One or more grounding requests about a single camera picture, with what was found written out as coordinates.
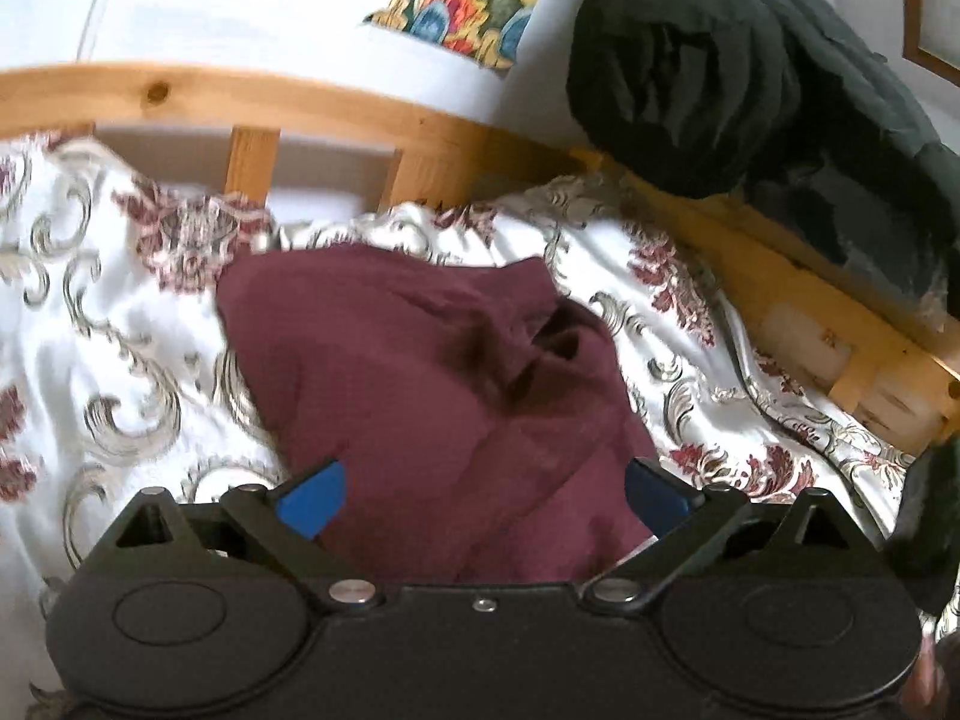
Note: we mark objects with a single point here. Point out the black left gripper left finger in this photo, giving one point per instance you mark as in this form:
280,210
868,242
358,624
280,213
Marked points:
282,526

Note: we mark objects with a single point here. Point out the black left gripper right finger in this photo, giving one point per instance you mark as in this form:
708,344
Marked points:
691,527

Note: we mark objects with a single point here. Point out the maroon knit garment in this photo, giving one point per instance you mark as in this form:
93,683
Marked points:
479,415

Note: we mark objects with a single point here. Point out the floral white bed cover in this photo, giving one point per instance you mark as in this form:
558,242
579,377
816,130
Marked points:
116,374

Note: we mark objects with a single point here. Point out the black puffy jacket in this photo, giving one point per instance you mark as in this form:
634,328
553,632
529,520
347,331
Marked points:
781,101

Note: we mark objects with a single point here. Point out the wooden bed frame rail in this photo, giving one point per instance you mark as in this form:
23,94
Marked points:
874,361

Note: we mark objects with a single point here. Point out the wooden picture frame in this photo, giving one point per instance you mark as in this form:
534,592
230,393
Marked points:
930,36

